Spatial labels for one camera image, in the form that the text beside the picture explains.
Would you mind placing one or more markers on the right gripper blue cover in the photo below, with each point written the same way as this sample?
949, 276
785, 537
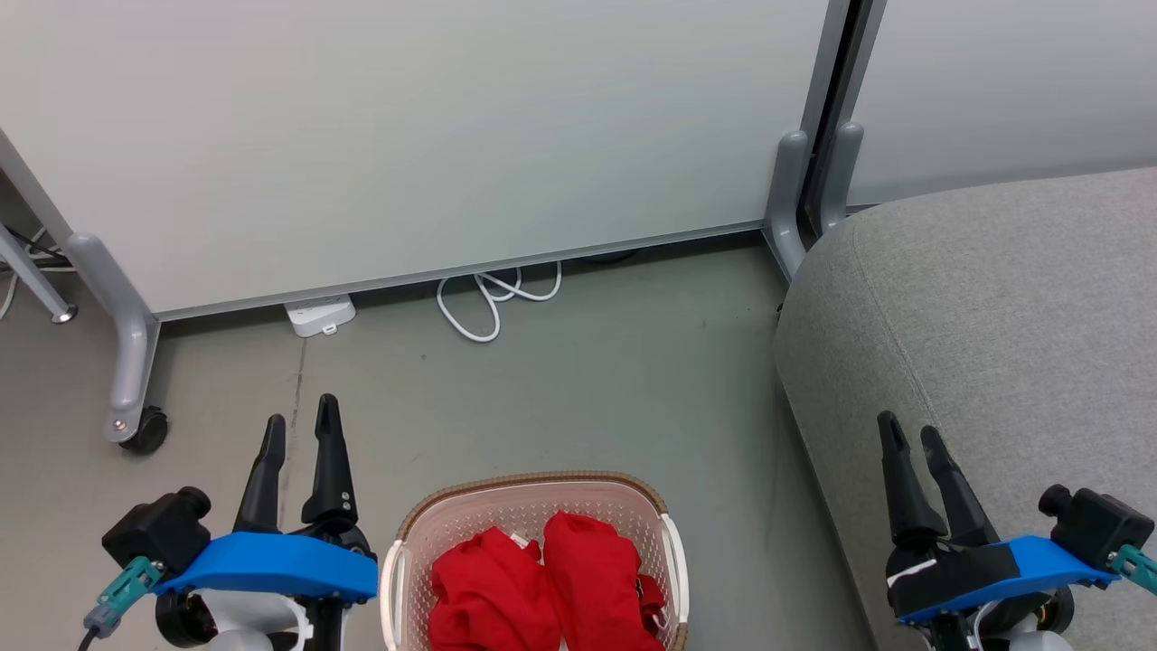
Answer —
976, 574

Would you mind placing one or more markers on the teal right camera connector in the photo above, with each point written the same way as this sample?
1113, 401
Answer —
1137, 568

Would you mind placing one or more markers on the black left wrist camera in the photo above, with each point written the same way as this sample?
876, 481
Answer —
158, 529

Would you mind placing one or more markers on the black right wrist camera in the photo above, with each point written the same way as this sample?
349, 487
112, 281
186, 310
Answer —
1098, 524

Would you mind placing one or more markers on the cream perforated laundry basket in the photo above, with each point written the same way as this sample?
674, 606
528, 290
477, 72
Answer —
524, 506

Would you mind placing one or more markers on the wide white partition panel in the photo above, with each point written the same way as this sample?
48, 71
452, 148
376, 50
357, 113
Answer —
407, 136

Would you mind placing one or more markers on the long grey partition foot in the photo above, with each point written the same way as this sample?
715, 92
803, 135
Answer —
131, 344

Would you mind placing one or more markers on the slanted metal table leg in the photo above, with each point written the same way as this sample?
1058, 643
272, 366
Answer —
32, 276

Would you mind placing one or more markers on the black caster wheel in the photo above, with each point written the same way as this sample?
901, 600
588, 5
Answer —
149, 432

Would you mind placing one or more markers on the white power strip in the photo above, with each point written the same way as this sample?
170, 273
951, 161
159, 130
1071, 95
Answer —
318, 314

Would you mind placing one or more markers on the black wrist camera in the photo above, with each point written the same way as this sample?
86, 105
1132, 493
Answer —
158, 529
1098, 524

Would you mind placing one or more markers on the teal left camera connector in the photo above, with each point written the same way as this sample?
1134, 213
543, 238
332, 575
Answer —
126, 588

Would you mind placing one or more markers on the red garment with navy print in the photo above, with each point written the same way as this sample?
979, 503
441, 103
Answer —
493, 592

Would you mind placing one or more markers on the grey fabric sofa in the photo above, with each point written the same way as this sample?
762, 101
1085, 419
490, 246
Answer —
994, 344

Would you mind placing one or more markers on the narrow white partition panel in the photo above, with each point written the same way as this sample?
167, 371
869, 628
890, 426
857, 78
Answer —
1003, 90

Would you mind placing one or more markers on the teal camera connector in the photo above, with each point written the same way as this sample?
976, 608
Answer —
1137, 568
126, 588

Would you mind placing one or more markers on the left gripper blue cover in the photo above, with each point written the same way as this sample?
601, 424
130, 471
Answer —
271, 565

